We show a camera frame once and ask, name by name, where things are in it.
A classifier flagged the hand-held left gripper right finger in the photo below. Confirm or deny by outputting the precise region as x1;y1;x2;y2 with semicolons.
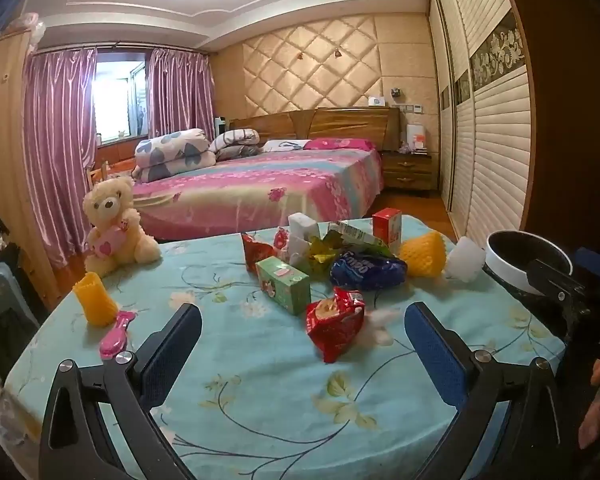
404;301;568;480

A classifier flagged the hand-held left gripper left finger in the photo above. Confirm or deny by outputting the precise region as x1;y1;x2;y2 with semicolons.
39;303;203;480

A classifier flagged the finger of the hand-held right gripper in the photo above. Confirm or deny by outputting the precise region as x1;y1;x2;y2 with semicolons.
526;257;589;307

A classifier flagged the white trash bin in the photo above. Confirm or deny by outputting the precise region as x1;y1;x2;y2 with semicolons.
485;230;576;297

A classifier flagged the white foam fruit net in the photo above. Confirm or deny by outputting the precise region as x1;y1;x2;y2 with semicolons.
445;236;487;282

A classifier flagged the large red snack bag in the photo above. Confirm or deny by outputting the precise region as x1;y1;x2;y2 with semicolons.
306;287;366;365

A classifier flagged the blue snack bag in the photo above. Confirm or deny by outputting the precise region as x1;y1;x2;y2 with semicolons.
329;250;408;292

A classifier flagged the red white carton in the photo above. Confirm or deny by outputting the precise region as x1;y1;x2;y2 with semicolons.
372;208;402;251

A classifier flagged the green paper box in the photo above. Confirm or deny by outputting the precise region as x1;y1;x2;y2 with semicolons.
255;256;312;316

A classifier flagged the small red snack bag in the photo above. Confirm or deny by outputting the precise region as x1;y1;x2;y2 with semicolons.
241;232;278;273

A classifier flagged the green white snack bag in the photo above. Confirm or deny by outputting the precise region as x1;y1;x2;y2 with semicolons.
327;220;393;256

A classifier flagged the yellow green wrapper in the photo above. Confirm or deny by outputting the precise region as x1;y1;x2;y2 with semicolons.
305;235;351;276

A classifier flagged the white plastic wrapper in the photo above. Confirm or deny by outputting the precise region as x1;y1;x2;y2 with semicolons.
287;212;322;266

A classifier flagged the pink hairbrush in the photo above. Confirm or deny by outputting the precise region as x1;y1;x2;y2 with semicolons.
99;311;137;360

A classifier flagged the light blue floral tablecloth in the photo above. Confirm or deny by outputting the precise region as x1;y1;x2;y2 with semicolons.
5;215;566;480

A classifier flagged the cream teddy bear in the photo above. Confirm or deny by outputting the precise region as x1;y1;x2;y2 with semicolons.
83;176;162;277

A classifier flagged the dark wooden door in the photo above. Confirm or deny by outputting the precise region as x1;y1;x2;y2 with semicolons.
495;0;600;261

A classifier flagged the wooden nightstand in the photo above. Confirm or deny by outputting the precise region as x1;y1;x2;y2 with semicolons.
382;152;438;192

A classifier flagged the louvred sliding wardrobe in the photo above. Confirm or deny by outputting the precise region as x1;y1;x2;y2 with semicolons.
425;0;546;256

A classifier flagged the small wooden chair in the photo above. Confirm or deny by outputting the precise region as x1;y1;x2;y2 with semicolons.
85;160;111;191

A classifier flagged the bed with pink floral sheet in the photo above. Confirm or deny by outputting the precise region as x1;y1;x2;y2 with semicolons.
130;147;386;241

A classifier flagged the white orange paper bag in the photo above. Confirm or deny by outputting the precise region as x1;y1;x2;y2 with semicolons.
405;122;428;153

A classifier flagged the blue heart folded quilt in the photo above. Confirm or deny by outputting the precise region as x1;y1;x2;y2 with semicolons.
132;129;216;183

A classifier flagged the wide pink curtain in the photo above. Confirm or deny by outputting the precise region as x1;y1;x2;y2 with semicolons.
22;47;98;268

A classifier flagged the grey striped folded quilt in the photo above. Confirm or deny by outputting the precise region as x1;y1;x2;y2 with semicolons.
210;129;261;161

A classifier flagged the pink pillow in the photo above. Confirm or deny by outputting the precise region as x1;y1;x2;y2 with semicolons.
304;137;376;152

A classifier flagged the white pillow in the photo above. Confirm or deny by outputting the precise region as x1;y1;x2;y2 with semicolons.
262;139;313;153

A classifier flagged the wooden headboard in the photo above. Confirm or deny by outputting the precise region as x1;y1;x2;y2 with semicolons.
229;106;401;153

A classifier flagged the light wooden wardrobe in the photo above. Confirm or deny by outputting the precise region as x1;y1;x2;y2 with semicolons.
0;25;61;311

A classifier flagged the window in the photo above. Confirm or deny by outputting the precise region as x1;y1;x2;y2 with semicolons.
91;57;148;143

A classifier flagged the narrow pink curtain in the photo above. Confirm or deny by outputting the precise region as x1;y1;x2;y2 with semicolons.
145;47;216;141

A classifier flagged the clear plastic bag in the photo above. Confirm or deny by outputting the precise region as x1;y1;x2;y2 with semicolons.
10;12;46;43

